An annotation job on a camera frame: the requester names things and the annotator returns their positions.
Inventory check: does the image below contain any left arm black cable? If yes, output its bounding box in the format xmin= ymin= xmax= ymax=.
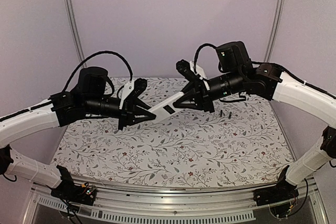
xmin=62 ymin=49 xmax=133 ymax=93

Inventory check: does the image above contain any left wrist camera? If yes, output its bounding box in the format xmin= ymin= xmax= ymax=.
xmin=121 ymin=78 xmax=148 ymax=103

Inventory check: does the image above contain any front aluminium rail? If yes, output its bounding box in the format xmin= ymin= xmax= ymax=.
xmin=23 ymin=176 xmax=330 ymax=223

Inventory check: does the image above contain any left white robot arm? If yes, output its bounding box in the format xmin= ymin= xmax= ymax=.
xmin=1 ymin=67 xmax=156 ymax=200

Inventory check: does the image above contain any white remote control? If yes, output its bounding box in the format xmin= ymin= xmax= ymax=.
xmin=149 ymin=92 xmax=184 ymax=124

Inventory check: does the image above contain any left aluminium frame post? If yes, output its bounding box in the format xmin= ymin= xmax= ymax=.
xmin=64 ymin=0 xmax=85 ymax=62

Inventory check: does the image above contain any floral patterned table mat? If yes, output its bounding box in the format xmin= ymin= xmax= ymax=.
xmin=49 ymin=77 xmax=295 ymax=188

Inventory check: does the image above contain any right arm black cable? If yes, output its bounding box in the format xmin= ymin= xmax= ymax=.
xmin=193 ymin=42 xmax=218 ymax=63

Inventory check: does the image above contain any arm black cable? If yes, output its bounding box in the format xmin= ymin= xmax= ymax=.
xmin=62 ymin=49 xmax=133 ymax=93
xmin=193 ymin=42 xmax=218 ymax=63

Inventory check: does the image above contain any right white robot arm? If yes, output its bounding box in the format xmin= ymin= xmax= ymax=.
xmin=173 ymin=41 xmax=335 ymax=201

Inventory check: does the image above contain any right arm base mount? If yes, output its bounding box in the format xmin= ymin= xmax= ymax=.
xmin=253 ymin=165 xmax=299 ymax=218

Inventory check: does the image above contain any right aluminium frame post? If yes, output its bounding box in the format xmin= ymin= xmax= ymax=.
xmin=264 ymin=0 xmax=285 ymax=62

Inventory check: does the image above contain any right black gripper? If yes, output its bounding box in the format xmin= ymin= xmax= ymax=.
xmin=172 ymin=69 xmax=244 ymax=113

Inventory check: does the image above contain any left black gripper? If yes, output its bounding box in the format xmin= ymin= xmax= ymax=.
xmin=85 ymin=94 xmax=156 ymax=130

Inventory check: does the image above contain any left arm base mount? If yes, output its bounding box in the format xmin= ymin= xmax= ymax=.
xmin=50 ymin=165 xmax=97 ymax=206

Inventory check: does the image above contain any aluminium frame post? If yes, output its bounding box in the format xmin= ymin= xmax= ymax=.
xmin=264 ymin=0 xmax=285 ymax=62
xmin=64 ymin=0 xmax=85 ymax=62

